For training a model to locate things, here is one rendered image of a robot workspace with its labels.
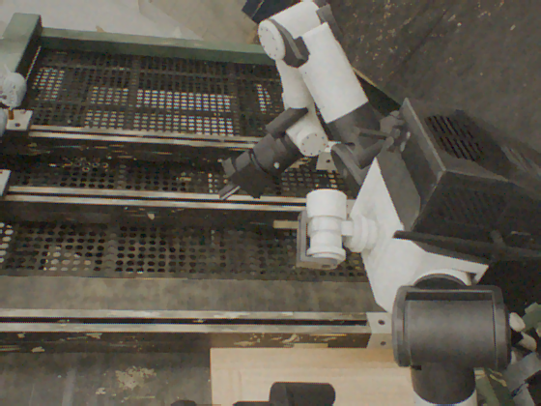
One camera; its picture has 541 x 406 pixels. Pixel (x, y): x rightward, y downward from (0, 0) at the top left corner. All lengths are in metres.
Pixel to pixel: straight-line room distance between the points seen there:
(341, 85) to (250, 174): 0.35
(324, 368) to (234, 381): 0.20
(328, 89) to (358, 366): 0.63
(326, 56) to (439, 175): 0.38
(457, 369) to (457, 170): 0.27
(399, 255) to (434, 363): 0.17
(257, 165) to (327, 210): 0.43
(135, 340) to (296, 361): 0.35
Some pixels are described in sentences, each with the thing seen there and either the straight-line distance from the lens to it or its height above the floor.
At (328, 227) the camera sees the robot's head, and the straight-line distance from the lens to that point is 0.99.
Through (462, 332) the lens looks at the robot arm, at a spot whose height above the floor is 1.33.
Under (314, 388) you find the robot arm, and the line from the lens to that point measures 0.90.
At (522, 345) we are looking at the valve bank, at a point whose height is 0.66.
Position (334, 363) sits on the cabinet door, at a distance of 1.43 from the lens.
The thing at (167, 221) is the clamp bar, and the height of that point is 1.40.
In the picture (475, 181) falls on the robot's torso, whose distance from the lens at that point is 0.90.
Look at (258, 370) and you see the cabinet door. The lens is 1.39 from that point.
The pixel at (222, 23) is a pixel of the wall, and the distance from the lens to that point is 6.39.
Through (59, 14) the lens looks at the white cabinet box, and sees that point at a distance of 4.89.
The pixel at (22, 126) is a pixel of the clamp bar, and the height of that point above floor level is 1.80.
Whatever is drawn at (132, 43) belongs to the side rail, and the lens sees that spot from 2.56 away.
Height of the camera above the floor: 1.96
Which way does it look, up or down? 27 degrees down
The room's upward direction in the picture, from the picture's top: 61 degrees counter-clockwise
